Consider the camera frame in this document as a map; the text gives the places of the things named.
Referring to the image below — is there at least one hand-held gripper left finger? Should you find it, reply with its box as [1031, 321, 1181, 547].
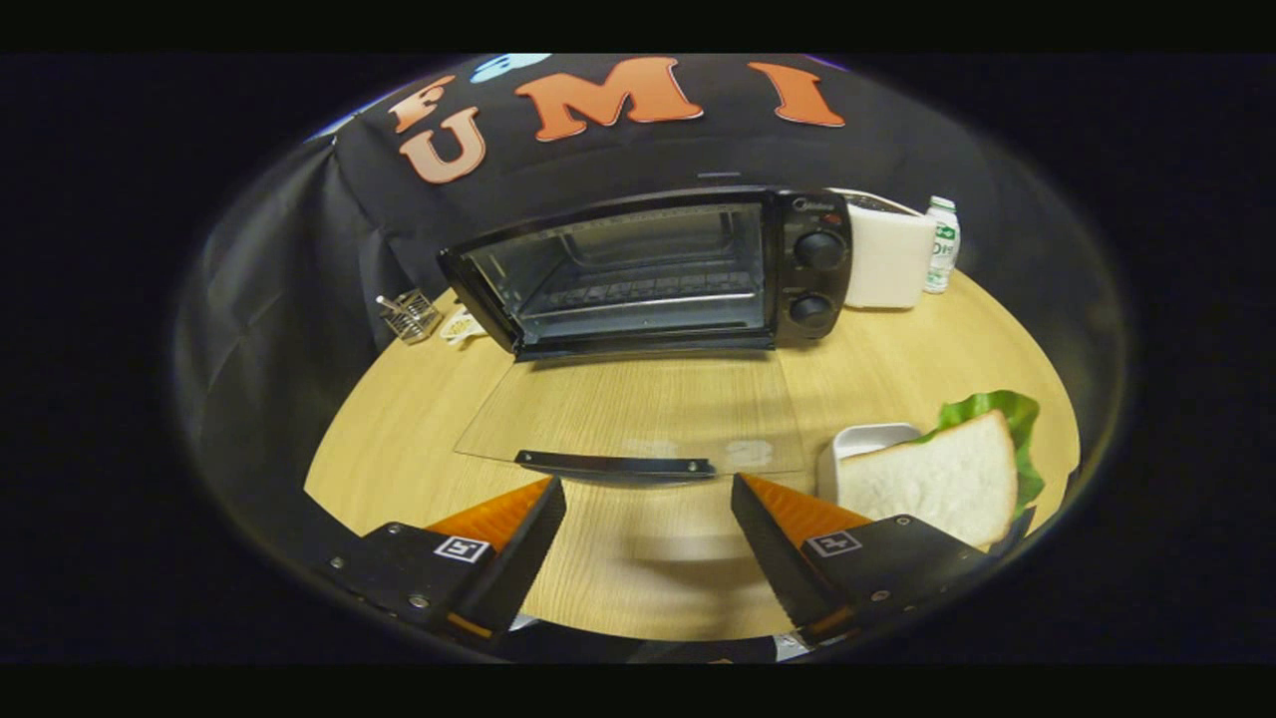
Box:
[319, 477, 567, 641]

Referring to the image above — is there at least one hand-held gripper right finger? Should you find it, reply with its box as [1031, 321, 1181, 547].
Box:
[733, 474, 993, 644]

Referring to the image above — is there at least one glass toaster oven door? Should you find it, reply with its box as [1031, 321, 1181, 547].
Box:
[454, 352, 806, 488]

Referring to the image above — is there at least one lettuce sandwich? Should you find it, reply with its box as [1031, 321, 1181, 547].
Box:
[835, 390, 1045, 550]

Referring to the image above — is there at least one black toaster oven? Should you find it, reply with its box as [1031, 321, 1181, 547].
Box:
[437, 186, 854, 362]

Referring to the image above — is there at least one black oven knob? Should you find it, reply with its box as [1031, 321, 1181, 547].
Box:
[788, 291, 836, 330]
[795, 229, 848, 271]

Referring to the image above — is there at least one white plastic tray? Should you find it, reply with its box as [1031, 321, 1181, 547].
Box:
[816, 423, 924, 505]

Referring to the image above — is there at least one small printed white packet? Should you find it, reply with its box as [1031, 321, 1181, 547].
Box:
[440, 307, 489, 347]

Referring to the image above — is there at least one white box appliance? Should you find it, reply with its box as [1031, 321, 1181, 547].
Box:
[829, 187, 938, 311]

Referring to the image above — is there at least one white bottle green label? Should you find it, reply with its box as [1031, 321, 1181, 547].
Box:
[923, 195, 961, 295]

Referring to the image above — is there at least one small metal wire basket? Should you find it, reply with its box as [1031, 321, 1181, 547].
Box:
[375, 288, 443, 346]

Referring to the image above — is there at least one oven wire rack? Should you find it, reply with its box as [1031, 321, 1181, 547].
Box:
[520, 261, 767, 326]

